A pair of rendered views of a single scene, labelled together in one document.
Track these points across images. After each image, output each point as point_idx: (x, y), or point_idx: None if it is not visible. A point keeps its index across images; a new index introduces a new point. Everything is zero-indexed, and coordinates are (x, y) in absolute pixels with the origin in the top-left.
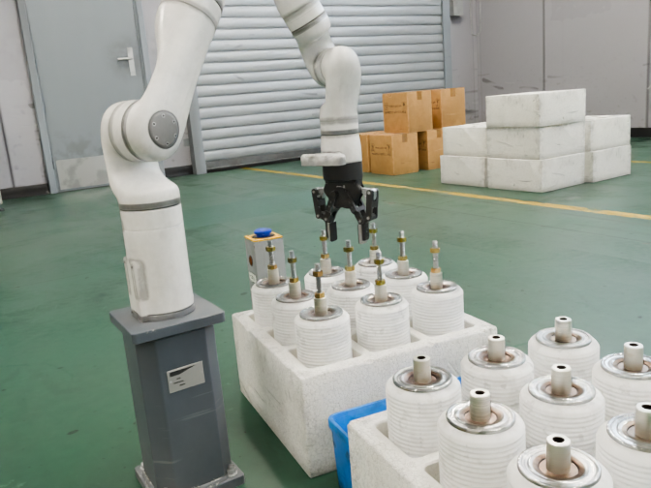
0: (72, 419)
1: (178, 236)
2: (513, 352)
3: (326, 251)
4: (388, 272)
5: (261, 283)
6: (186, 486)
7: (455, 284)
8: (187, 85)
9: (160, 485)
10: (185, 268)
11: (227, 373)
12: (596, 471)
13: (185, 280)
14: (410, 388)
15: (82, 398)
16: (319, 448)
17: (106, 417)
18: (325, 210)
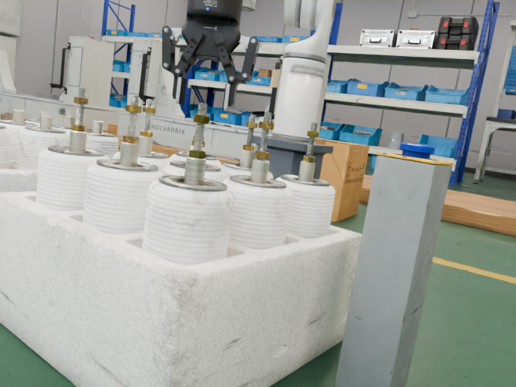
0: (448, 306)
1: (279, 81)
2: (31, 127)
3: (259, 147)
4: (152, 167)
5: (317, 180)
6: None
7: (49, 147)
8: None
9: None
10: (276, 105)
11: (411, 370)
12: (31, 119)
13: (275, 113)
14: (104, 133)
15: (495, 327)
16: None
17: (424, 308)
18: (242, 70)
